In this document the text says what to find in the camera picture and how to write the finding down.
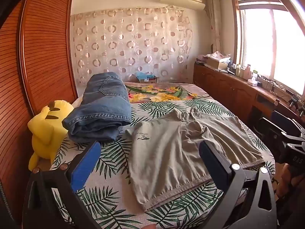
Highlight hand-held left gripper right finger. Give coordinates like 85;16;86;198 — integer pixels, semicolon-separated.
199;141;277;229

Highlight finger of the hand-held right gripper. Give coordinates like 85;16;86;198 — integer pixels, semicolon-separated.
260;117;290;146

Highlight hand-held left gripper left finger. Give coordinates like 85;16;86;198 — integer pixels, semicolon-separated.
22;141;103;229

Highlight person's right forearm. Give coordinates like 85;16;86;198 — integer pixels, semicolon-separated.
280;164;305;197

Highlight leaf print bed sheet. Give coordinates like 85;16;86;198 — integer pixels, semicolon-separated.
49;99;275;229

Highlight tissue box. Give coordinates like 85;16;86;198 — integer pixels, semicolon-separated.
247;75;262;86

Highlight yellow plush toy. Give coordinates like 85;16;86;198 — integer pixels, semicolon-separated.
27;99;74;171

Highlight blue jeans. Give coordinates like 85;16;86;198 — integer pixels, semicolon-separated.
62;72;132;142

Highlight long wooden cabinet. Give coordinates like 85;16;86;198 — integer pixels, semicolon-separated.
193;62;305;129

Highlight row of white bottles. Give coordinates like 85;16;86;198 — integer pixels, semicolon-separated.
235;64;253;79

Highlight floral blanket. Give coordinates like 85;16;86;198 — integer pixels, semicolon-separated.
124;81;210;104

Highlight open cardboard box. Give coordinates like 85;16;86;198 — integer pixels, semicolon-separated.
205;51;231;71

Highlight small box with blue cloth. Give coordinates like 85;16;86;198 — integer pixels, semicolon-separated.
135;71;158;83

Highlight wooden slatted wardrobe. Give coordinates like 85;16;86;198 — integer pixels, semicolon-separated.
0;0;79;229

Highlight pale window curtain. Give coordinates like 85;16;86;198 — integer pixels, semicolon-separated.
206;0;223;55

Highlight circle pattern sheer curtain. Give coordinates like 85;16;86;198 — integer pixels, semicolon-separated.
70;6;193;85

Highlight wooden frame window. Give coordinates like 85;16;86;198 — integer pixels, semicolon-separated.
230;0;305;98

